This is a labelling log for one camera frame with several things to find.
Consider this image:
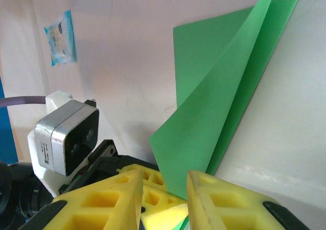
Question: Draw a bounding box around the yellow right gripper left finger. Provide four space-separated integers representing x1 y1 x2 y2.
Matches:
24 169 144 230

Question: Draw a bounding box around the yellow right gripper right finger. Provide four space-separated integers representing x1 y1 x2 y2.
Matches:
187 170 310 230

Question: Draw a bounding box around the blue wet wipes packet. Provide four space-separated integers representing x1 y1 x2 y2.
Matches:
43 10 78 67

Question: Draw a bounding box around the green cloth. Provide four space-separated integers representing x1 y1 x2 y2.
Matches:
149 0 302 230

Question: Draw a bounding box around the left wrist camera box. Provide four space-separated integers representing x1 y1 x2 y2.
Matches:
27 91 100 197

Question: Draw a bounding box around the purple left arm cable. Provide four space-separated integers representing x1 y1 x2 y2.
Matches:
0 96 48 108

